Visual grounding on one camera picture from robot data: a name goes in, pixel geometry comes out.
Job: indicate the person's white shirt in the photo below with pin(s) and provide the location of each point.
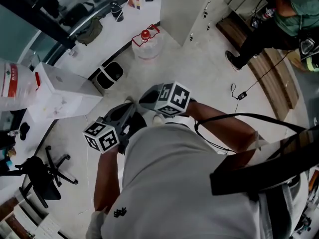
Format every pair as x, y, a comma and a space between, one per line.
174, 183

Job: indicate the black office chair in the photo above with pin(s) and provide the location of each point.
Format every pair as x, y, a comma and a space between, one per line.
42, 178

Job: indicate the person's shoe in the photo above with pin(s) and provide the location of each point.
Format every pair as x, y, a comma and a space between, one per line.
129, 100
158, 119

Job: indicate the black power adapter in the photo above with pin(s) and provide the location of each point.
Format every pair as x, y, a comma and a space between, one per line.
242, 95

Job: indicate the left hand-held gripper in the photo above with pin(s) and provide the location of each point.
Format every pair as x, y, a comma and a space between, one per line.
102, 137

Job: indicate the person's right shoe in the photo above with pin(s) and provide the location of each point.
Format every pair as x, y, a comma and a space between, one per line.
158, 119

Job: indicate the person's left shoe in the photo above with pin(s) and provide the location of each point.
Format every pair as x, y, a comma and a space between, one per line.
129, 100

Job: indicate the wooden bench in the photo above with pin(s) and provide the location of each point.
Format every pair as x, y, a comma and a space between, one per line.
276, 78

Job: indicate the black flask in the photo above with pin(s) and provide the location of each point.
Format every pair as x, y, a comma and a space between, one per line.
117, 11

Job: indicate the person's black trousers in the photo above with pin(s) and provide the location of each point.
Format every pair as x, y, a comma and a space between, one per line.
138, 123

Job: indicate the white tall cabinet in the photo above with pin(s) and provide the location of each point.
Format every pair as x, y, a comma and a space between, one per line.
182, 11

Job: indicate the white water dispenser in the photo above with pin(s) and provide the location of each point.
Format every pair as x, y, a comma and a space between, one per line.
67, 88

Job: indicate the green bag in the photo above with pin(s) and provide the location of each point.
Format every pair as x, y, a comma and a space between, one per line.
89, 31

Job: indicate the person's right forearm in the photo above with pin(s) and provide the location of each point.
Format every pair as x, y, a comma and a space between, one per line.
224, 128

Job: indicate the person's left forearm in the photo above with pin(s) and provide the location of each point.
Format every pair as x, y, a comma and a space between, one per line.
107, 178

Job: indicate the clear water jug red label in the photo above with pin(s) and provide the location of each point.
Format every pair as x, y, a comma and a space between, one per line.
15, 83

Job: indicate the black chest harness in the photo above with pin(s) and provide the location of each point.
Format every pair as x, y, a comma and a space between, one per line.
236, 173

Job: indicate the white curved counter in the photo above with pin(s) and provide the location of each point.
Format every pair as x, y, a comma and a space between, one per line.
112, 38

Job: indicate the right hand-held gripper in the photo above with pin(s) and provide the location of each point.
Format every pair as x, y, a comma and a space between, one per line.
174, 98

